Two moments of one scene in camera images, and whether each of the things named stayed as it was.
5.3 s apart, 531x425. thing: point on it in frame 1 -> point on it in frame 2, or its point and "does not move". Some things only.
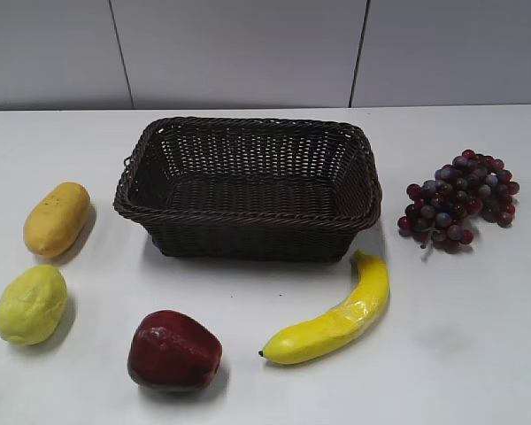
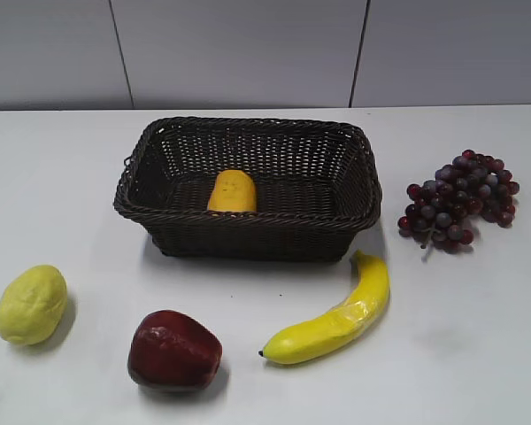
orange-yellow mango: x=56 y=220 -> x=233 y=191
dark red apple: x=173 y=351 does not move
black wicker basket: x=261 y=189 does not move
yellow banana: x=350 y=321 does not move
